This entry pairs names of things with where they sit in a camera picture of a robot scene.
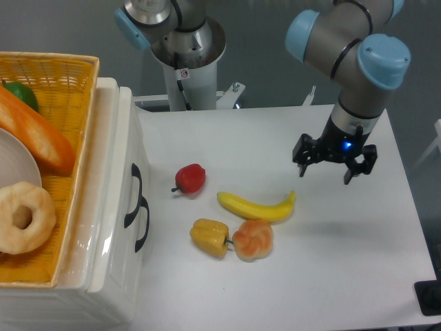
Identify white drawer cabinet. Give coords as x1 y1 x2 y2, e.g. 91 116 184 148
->
1 78 139 330

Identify green pepper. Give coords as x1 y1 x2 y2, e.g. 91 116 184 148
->
1 80 39 112

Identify white metal clamp bracket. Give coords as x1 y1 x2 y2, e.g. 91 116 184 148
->
302 86 316 106

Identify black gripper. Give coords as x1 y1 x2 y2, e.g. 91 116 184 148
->
292 119 378 185

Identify beige bagel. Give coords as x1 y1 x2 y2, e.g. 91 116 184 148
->
1 181 57 254

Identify orange knot bread roll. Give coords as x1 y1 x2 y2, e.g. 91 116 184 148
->
232 220 274 262

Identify white plate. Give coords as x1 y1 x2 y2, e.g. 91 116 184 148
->
0 129 42 188

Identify yellow bell pepper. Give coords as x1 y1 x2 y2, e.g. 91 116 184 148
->
189 219 229 259

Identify red bell pepper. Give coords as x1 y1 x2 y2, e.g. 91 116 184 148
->
171 163 206 194

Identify white top drawer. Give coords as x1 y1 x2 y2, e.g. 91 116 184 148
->
88 87 150 299

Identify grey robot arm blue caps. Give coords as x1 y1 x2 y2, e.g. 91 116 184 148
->
114 1 411 183

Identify yellow banana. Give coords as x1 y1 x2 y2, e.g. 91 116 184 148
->
216 191 296 223

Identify yellow woven basket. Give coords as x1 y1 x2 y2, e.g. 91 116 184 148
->
1 52 100 289

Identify white object right edge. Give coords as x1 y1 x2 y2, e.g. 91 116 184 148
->
413 119 441 168

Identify white metal bracket with bolt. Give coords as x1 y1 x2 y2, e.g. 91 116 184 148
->
216 82 246 110

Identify black device at table edge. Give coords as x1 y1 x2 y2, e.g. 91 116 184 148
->
414 280 441 317

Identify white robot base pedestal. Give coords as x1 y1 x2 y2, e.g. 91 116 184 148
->
152 17 226 112

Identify orange baguette bread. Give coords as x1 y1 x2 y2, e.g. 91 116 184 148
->
1 87 76 177

